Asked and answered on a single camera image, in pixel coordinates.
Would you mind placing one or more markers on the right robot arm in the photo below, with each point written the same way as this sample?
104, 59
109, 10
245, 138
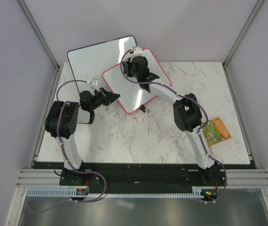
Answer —
187, 117

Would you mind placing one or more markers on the black framed whiteboard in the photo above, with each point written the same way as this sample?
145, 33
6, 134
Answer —
91, 61

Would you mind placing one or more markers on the aluminium rail frame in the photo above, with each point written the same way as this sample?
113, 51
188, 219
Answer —
236, 179

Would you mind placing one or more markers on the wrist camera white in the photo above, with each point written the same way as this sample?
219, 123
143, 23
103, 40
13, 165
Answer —
93, 83
136, 51

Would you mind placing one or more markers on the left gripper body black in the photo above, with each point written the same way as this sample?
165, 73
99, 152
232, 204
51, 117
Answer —
98, 100

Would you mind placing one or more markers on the pink framed whiteboard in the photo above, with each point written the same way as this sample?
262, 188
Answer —
132, 95

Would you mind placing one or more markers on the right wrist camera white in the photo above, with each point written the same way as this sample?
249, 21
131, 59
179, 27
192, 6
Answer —
136, 51

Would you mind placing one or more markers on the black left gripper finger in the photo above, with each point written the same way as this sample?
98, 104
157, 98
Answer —
104, 91
109, 97

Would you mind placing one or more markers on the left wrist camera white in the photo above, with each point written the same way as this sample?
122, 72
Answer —
93, 83

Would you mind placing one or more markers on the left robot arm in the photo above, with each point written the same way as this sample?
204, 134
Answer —
63, 117

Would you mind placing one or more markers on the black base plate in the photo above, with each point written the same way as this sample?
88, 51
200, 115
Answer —
185, 175

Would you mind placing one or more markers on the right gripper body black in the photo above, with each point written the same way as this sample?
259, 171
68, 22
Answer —
130, 72

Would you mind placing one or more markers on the light blue cable duct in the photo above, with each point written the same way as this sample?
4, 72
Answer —
85, 193

